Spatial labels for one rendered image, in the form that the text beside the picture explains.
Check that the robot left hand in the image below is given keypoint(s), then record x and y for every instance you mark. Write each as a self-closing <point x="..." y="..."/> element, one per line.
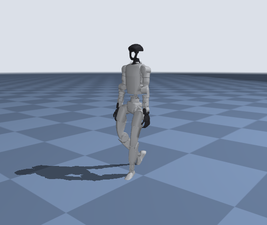
<point x="146" y="119"/>

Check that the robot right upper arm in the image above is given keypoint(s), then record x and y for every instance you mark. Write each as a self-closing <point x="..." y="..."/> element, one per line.
<point x="122" y="86"/>

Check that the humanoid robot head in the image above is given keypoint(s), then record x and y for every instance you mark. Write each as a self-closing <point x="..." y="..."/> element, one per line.
<point x="135" y="48"/>

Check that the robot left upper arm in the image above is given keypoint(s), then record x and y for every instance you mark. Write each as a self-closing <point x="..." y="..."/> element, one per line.
<point x="145" y="70"/>

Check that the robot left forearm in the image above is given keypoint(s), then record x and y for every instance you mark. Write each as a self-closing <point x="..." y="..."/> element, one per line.
<point x="145" y="103"/>

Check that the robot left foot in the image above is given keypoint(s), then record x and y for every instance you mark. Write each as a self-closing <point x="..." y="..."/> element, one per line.
<point x="129" y="175"/>

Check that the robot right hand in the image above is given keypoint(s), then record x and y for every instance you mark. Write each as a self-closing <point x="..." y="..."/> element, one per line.
<point x="116" y="111"/>

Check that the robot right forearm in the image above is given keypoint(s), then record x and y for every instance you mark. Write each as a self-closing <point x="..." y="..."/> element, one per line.
<point x="120" y="99"/>

